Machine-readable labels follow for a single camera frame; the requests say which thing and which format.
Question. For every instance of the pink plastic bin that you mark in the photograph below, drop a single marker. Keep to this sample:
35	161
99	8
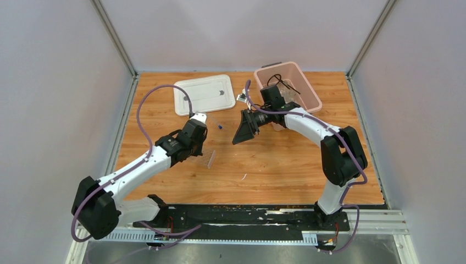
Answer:
292	83

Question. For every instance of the clear test tube rack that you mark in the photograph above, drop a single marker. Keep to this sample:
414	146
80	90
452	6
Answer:
207	158

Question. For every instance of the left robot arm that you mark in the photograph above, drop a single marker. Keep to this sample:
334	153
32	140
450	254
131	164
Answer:
100	205

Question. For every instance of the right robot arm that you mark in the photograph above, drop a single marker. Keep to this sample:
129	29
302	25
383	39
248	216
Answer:
342	157

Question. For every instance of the white plastic lid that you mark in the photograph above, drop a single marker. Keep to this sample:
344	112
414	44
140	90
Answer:
208	94

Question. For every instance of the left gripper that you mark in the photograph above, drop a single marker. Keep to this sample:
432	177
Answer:
199	151

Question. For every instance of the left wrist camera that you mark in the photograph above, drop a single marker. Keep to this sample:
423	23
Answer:
201	117

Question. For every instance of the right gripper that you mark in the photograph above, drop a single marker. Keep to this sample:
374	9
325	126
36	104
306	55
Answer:
246	130

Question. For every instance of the black metal tripod stand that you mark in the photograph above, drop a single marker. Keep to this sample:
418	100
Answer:
279	80

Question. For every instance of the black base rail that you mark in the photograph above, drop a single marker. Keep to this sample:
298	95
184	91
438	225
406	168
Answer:
248	222

